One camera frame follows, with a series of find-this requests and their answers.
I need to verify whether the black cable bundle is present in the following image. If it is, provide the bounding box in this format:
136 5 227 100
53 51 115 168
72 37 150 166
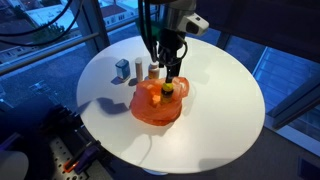
137 0 160 63

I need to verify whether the white rounded object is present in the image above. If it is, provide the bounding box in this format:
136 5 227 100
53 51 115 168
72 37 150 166
0 149 30 180

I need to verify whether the white table pedestal base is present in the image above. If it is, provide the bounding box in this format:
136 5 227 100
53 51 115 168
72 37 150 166
143 168 170 177

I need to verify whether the grey metal handrail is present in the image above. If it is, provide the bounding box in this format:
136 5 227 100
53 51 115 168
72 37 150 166
0 31 102 76

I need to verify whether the beige cylindrical tube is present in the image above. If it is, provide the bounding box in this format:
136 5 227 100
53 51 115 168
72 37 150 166
134 57 145 84

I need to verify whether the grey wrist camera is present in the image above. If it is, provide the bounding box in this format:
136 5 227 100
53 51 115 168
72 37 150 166
181 13 211 37

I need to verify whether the white bottle with orange label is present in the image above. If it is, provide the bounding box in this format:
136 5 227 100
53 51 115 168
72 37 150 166
147 62 161 81

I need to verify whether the blue labelled white container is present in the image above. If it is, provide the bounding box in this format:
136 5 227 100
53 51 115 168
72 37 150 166
114 58 132 83

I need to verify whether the orange plastic bag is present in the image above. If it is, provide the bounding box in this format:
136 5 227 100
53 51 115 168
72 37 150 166
129 76 191 127

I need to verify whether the bottle with yellow label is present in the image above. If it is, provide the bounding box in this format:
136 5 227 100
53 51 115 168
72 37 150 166
160 82 175 105

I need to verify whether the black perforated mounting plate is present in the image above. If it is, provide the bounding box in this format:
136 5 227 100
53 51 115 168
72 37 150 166
46 134 112 180

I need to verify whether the black hanging cable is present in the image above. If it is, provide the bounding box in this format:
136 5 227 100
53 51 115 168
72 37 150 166
0 0 74 37
0 0 85 47

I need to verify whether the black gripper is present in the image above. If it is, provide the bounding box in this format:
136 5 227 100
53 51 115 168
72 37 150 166
157 28 188 85

